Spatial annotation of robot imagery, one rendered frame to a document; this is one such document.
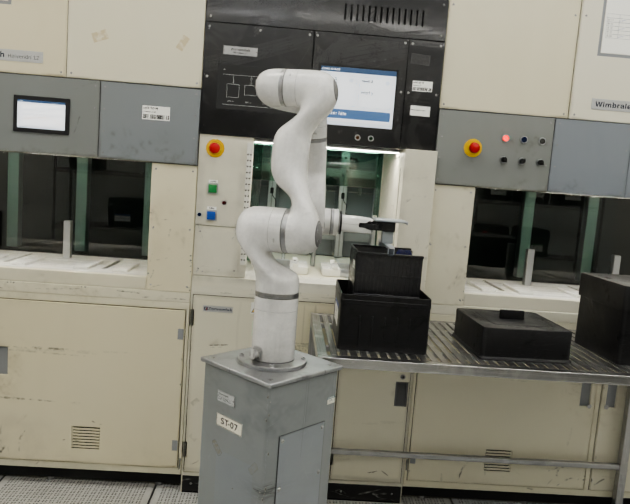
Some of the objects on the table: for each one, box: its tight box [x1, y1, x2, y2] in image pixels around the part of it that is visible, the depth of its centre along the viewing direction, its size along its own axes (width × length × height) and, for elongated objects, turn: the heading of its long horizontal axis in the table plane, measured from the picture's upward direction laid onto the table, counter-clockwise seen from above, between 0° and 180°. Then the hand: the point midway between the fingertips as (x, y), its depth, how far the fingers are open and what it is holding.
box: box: [575, 272, 630, 366], centre depth 215 cm, size 29×29×25 cm
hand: (387, 226), depth 204 cm, fingers closed on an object, 4 cm apart
